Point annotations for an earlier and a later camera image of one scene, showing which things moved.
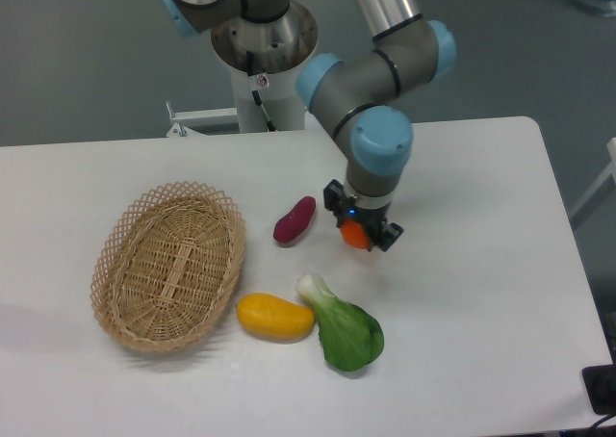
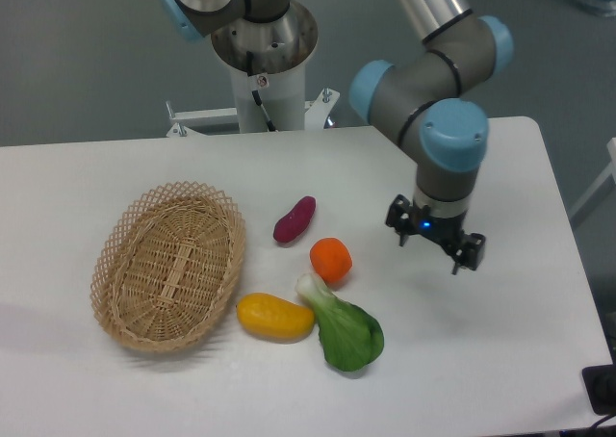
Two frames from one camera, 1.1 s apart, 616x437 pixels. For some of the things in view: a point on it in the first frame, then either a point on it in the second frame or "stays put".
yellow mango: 269,316 stays put
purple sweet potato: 293,226 stays put
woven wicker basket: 167,266 stays put
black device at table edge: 601,385 stays put
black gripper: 346,207 to 445,231
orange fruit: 354,235 to 331,258
